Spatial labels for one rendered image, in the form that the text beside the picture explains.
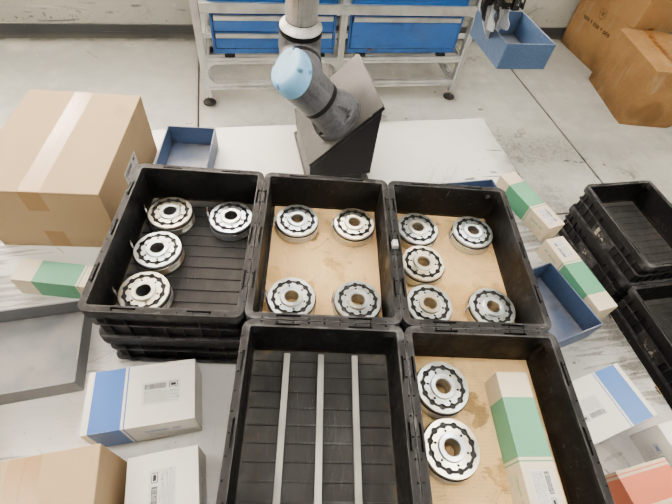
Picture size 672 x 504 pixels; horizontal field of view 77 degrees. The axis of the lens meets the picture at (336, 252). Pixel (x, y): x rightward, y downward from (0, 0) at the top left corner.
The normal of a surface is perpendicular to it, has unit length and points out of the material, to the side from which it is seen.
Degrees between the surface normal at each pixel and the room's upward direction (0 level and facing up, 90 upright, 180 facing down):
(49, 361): 0
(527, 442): 0
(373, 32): 90
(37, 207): 90
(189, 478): 0
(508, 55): 90
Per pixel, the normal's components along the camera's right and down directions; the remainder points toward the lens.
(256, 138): 0.09, -0.61
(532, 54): 0.19, 0.79
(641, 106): -0.04, 0.79
